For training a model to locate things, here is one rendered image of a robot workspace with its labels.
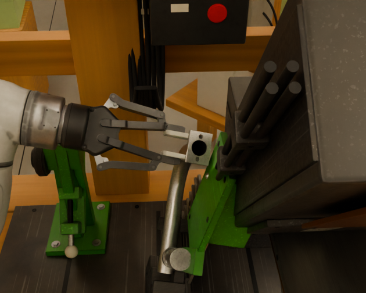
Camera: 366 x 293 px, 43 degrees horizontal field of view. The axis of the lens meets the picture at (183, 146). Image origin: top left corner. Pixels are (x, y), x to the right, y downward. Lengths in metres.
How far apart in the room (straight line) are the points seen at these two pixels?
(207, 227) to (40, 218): 0.54
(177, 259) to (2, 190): 0.31
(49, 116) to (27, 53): 0.39
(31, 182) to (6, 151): 0.54
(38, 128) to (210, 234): 0.32
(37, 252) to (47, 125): 0.43
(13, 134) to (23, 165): 2.03
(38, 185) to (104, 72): 0.42
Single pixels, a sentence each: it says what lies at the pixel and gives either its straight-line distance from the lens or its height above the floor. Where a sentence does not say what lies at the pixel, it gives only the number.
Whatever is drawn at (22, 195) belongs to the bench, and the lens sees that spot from 1.28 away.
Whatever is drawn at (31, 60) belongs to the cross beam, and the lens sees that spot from 1.12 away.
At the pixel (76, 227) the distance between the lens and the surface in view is 1.01.
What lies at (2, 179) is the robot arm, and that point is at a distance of 0.79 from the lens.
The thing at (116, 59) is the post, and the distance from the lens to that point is 0.99.
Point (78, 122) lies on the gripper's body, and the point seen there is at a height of 1.30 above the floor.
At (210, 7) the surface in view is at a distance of 0.83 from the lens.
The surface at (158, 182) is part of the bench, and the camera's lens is 1.25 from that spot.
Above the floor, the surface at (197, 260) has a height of 1.10.
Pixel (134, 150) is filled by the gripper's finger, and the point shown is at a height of 1.24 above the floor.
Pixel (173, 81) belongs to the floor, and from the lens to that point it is 3.40.
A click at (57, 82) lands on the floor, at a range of 3.50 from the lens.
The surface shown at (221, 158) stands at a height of 1.34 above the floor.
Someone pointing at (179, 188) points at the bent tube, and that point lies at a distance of 0.90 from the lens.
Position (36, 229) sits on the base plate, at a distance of 1.15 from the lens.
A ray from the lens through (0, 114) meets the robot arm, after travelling 0.75.
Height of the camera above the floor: 1.73
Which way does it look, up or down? 39 degrees down
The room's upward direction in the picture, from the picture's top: straight up
